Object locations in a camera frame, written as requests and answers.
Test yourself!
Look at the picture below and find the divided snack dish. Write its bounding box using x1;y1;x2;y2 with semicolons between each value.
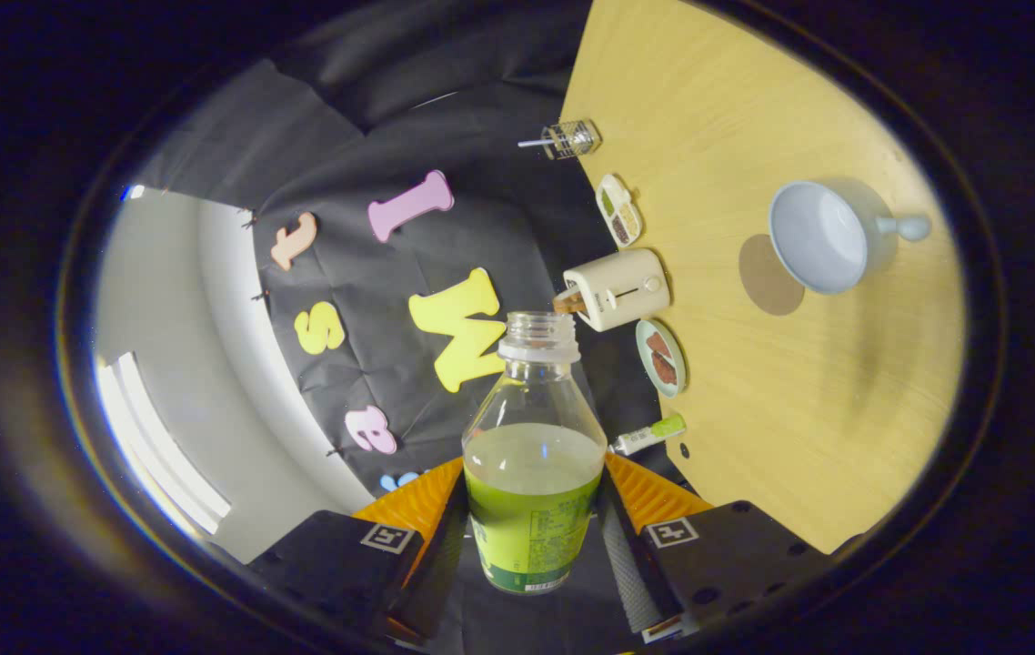
596;174;644;248

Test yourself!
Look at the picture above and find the wooden table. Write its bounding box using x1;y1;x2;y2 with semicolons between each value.
560;0;969;556

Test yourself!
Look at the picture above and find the pale green plate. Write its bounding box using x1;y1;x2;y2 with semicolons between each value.
635;318;688;398

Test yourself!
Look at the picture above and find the round brown coaster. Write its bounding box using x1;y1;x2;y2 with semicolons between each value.
739;234;806;317

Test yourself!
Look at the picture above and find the clear patterned glass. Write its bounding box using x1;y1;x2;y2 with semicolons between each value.
541;119;602;161

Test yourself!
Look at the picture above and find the black backdrop cloth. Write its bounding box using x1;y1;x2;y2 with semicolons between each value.
122;0;691;655

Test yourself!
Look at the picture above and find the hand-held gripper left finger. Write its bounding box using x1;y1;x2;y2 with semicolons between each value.
249;455;480;642

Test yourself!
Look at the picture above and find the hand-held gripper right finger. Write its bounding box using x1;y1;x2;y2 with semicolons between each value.
598;452;855;642

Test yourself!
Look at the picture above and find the white and green tube bottle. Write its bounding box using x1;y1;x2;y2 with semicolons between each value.
610;414;688;457

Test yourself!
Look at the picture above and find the white toaster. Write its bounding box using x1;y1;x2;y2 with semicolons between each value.
563;248;671;333

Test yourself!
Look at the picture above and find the clear juice bottle green label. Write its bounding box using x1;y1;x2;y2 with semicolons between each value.
463;311;608;595

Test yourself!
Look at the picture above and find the pale blue cup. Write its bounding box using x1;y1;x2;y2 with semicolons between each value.
769;177;932;295

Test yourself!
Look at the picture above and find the large ceiling light panel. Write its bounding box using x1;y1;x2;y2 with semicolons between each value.
97;353;232;538

